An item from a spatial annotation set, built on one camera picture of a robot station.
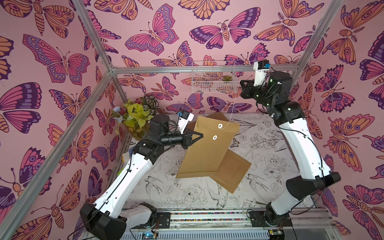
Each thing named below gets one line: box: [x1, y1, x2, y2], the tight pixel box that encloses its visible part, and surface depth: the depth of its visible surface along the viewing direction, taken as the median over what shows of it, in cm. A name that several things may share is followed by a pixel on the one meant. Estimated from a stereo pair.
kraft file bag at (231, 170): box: [209, 149, 252, 194], surface depth 90 cm
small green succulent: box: [222, 75, 233, 81], surface depth 94 cm
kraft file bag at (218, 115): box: [206, 111, 229, 122], surface depth 123 cm
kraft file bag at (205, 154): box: [176, 111, 240, 178], surface depth 66 cm
